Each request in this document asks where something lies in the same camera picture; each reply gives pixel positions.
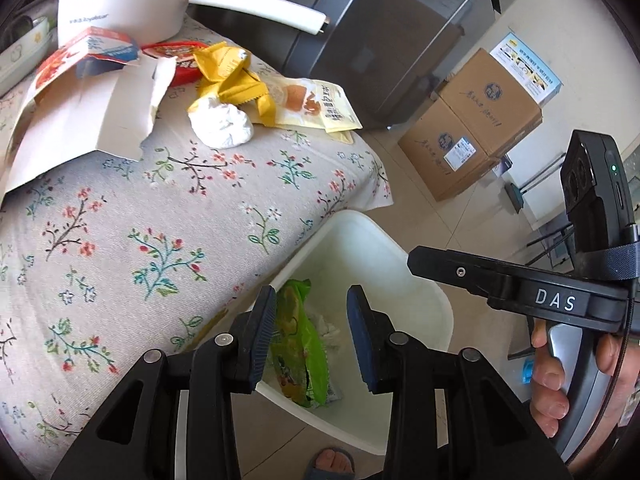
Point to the red round snack lid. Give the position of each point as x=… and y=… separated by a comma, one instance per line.
x=187, y=71

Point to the floral tablecloth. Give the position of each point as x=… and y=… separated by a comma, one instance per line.
x=103, y=258

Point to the white trash bin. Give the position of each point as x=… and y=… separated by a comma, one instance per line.
x=351, y=249

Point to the crumpled white paper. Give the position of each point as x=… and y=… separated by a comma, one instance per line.
x=219, y=125

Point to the person's foot in slipper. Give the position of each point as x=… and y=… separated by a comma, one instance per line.
x=331, y=464

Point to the blue white leaflet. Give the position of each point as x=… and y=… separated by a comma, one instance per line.
x=527, y=68

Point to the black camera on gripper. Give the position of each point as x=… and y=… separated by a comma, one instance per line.
x=596, y=194

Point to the brown cardboard box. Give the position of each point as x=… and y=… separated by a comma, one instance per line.
x=478, y=115

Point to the grey refrigerator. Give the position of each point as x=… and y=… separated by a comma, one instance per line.
x=388, y=55

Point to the yellow snack wrapper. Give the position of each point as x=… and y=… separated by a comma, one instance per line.
x=227, y=76

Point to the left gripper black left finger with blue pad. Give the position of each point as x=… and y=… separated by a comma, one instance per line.
x=133, y=433

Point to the white torn cardboard box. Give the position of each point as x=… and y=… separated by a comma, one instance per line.
x=113, y=112

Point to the green snack bag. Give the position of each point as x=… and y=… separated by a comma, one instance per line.
x=297, y=352

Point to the stacked white plates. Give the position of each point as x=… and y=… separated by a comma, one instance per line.
x=25, y=54

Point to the person's right hand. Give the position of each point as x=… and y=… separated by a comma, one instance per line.
x=549, y=405

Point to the pale yellow snack bag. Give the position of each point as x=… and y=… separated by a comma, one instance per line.
x=301, y=103

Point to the white Royalstar electric pot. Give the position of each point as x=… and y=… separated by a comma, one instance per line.
x=153, y=21

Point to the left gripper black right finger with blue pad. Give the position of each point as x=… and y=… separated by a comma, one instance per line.
x=453, y=416

